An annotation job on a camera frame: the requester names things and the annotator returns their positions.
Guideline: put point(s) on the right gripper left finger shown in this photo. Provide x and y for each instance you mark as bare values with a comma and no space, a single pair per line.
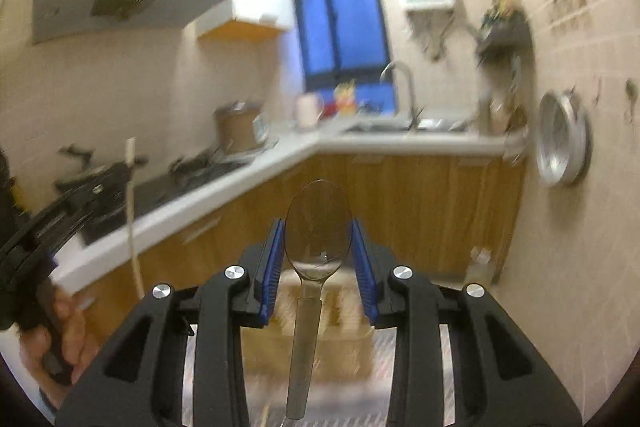
137,377

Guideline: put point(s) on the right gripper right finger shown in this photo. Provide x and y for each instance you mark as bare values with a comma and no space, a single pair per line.
455,349

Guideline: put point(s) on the clear plastic spoon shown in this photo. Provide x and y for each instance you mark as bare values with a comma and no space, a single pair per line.
318,235

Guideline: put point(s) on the person's left hand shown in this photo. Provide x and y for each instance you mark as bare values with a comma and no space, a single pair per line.
77,345

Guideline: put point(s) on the black gas stove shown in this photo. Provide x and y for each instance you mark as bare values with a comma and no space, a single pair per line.
183,176

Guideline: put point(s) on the beige plastic utensil basket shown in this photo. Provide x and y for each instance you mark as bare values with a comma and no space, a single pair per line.
344,349

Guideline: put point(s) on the brown rice cooker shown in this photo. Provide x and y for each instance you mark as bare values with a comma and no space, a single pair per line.
241,126

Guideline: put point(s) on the steel steamer tray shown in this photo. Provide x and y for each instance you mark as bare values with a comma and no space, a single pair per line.
563,139

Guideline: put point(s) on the steel sink basin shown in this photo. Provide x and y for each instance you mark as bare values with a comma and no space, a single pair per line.
427,125

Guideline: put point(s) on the steel sink faucet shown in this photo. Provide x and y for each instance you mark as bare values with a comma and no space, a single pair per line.
404,89

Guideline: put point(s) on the white electric kettle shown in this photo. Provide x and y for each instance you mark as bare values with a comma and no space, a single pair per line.
309,109

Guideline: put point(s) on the yellow detergent bottle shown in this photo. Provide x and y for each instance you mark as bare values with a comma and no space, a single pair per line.
345,98

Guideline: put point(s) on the dark blue window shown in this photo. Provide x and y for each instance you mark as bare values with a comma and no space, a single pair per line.
345,41

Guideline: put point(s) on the black spice wall shelf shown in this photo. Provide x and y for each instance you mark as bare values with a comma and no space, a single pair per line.
504,29

